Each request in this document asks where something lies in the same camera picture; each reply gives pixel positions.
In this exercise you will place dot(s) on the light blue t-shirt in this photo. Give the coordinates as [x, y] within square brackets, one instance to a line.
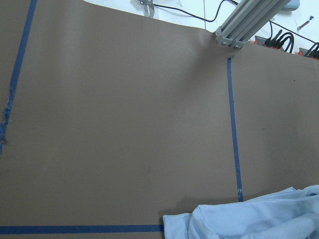
[287, 214]

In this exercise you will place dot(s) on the aluminium frame post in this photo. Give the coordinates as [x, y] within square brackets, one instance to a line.
[248, 17]

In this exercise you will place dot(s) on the electronics board with wires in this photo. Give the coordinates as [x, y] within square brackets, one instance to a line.
[285, 42]

